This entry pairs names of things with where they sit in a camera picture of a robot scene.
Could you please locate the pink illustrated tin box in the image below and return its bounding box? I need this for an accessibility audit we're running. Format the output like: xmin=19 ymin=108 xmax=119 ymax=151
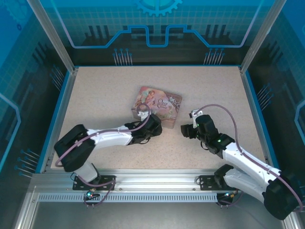
xmin=131 ymin=85 xmax=184 ymax=130

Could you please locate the grey metal lower shelf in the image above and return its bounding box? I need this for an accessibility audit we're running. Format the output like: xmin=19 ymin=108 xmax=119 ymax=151
xmin=14 ymin=186 xmax=301 ymax=229

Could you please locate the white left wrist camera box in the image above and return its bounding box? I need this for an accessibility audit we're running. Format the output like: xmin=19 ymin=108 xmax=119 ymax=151
xmin=137 ymin=110 xmax=151 ymax=121

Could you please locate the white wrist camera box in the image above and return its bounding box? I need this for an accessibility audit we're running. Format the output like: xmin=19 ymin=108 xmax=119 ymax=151
xmin=137 ymin=110 xmax=151 ymax=121
xmin=189 ymin=109 xmax=203 ymax=121

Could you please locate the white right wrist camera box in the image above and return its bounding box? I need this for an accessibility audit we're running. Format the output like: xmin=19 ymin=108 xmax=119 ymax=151
xmin=189 ymin=109 xmax=203 ymax=121

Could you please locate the aluminium profile cross rail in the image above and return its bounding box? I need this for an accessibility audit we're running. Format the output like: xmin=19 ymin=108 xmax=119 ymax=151
xmin=31 ymin=168 xmax=285 ymax=192

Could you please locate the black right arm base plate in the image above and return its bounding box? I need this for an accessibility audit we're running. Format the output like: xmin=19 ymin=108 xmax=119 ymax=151
xmin=198 ymin=175 xmax=241 ymax=191

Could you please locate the aluminium table side rail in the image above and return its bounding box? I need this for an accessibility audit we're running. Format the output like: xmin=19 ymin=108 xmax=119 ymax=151
xmin=239 ymin=68 xmax=281 ymax=174
xmin=39 ymin=68 xmax=79 ymax=174

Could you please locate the slotted grey cable duct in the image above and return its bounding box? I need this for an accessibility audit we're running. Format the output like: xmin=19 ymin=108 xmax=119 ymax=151
xmin=37 ymin=193 xmax=219 ymax=202

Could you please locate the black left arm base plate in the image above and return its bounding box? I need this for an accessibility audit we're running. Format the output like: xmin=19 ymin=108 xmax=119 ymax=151
xmin=72 ymin=175 xmax=117 ymax=191

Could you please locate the cable connector with orange plug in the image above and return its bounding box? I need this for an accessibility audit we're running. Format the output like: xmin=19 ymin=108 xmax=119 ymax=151
xmin=223 ymin=190 xmax=240 ymax=199

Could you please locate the cable connector with green light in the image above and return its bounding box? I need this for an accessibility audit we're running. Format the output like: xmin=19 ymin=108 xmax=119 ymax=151
xmin=86 ymin=189 xmax=100 ymax=200

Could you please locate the aluminium frame post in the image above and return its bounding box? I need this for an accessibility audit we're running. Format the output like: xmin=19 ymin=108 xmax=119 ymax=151
xmin=26 ymin=0 xmax=80 ymax=75
xmin=239 ymin=0 xmax=288 ymax=75

